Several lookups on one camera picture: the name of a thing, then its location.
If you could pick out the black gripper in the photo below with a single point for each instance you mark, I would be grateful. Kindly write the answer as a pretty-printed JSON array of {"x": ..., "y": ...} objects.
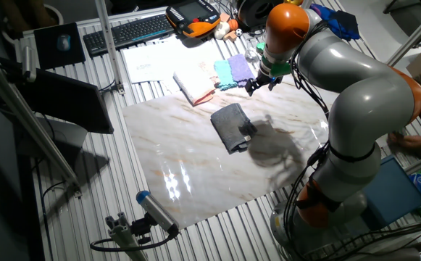
[{"x": 265, "y": 79}]

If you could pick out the grey cloth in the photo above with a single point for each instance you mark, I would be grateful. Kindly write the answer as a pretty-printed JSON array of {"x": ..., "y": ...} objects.
[{"x": 230, "y": 125}]

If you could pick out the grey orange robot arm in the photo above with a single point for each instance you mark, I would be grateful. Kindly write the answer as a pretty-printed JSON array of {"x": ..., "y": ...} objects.
[{"x": 369, "y": 101}]

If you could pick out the purple cloth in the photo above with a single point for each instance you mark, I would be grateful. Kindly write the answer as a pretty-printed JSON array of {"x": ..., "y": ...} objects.
[{"x": 240, "y": 69}]

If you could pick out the teal cloth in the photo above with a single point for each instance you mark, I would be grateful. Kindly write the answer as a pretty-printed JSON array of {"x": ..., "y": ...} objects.
[{"x": 225, "y": 75}]

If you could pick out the white patterned cloth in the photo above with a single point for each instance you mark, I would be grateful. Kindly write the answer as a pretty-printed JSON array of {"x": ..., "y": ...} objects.
[{"x": 209, "y": 69}]

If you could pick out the white pink folded cloth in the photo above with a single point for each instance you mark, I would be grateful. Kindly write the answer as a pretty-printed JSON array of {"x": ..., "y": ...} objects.
[{"x": 195, "y": 85}]

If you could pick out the blue cloth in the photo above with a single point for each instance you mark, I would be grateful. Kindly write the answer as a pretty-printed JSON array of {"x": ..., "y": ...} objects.
[{"x": 337, "y": 21}]

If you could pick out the person's left hand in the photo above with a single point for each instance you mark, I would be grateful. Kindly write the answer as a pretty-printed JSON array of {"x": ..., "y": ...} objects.
[{"x": 407, "y": 141}]

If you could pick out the clear drinking glass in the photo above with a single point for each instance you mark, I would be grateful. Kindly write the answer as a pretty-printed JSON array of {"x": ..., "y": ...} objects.
[{"x": 251, "y": 55}]

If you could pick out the miniature soccer ball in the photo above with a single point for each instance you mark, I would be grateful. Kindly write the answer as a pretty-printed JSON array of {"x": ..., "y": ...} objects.
[{"x": 238, "y": 32}]

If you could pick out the wooden block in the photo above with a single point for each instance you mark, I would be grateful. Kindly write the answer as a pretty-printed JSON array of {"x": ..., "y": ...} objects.
[{"x": 230, "y": 36}]

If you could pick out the small orange ball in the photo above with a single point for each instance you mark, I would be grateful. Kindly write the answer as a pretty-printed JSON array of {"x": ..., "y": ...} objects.
[{"x": 233, "y": 24}]

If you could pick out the white toy figure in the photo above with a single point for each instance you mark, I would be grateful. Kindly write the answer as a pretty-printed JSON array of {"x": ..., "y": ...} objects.
[{"x": 221, "y": 30}]

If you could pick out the black filament spool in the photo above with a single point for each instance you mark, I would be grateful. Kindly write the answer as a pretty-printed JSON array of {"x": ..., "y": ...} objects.
[{"x": 251, "y": 12}]

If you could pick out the tan block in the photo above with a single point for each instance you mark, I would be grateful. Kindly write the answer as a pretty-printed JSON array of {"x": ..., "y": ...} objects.
[{"x": 225, "y": 17}]

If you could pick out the yellow round object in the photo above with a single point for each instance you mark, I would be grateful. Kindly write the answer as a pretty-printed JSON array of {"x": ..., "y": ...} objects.
[{"x": 293, "y": 2}]

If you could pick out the orange black teach pendant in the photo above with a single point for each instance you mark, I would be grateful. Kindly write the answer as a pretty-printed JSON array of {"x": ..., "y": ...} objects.
[{"x": 193, "y": 18}]

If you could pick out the marble pattern board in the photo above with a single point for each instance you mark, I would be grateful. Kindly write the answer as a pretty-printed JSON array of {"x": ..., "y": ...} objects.
[{"x": 181, "y": 152}]

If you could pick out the white paper sheet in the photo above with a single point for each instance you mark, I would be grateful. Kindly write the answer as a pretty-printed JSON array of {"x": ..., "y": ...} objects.
[{"x": 148, "y": 59}]

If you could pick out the black keyboard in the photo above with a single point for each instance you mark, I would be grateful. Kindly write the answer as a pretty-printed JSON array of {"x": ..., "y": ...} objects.
[{"x": 130, "y": 32}]

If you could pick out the blue box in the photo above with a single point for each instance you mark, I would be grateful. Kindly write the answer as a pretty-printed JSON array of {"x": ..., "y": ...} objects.
[{"x": 391, "y": 192}]

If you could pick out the black monitor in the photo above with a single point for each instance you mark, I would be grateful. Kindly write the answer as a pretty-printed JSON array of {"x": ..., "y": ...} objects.
[{"x": 69, "y": 101}]

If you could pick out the grey computer mouse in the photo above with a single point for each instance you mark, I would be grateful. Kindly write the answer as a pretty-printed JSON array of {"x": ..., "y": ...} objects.
[{"x": 63, "y": 42}]

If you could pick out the grey monitor base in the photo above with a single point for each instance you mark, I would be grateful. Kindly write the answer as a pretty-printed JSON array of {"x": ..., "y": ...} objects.
[{"x": 65, "y": 139}]

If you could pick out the short aluminium profile stub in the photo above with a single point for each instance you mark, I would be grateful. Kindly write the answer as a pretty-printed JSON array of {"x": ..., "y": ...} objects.
[{"x": 125, "y": 239}]

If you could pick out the black mouse pad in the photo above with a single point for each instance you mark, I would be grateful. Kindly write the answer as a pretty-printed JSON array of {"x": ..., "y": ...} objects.
[{"x": 49, "y": 54}]

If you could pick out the white rimmed bin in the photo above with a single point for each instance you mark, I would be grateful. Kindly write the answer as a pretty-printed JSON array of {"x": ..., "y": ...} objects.
[{"x": 52, "y": 9}]

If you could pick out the slanted aluminium beam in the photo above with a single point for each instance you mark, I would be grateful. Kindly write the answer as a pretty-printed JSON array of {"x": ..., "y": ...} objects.
[{"x": 32, "y": 123}]

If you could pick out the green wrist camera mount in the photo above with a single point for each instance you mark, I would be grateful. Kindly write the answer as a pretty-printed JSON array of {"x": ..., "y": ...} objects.
[{"x": 277, "y": 69}]

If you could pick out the upright aluminium post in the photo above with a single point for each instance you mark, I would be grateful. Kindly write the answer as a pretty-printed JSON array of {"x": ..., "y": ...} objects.
[{"x": 108, "y": 40}]

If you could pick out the silver camera with blue end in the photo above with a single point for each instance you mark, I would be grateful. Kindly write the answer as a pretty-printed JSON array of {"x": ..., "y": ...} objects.
[{"x": 157, "y": 212}]

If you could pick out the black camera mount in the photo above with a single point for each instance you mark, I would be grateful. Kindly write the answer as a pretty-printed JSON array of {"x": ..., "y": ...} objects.
[{"x": 142, "y": 227}]

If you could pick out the silver bar camera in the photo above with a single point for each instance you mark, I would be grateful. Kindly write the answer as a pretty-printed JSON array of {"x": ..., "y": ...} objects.
[{"x": 28, "y": 63}]

